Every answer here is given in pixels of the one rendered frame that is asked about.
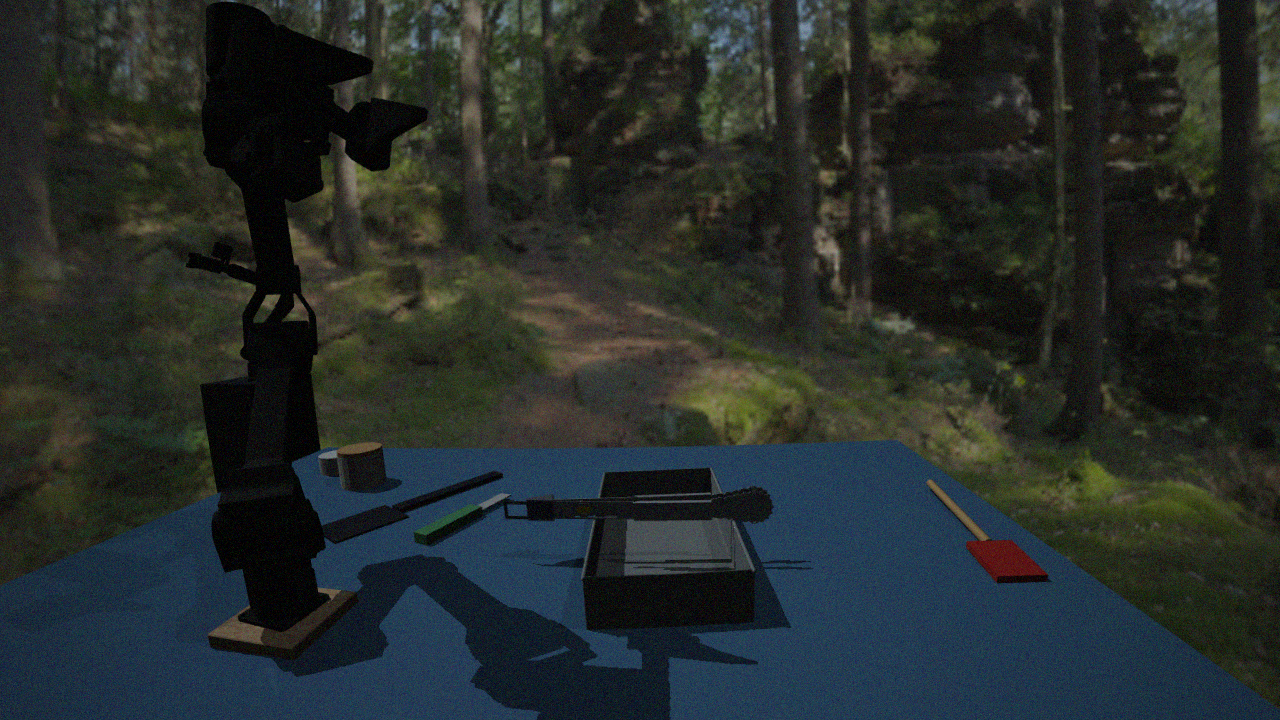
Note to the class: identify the red spatula with wooden handle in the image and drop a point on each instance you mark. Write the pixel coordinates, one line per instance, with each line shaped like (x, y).
(1002, 559)

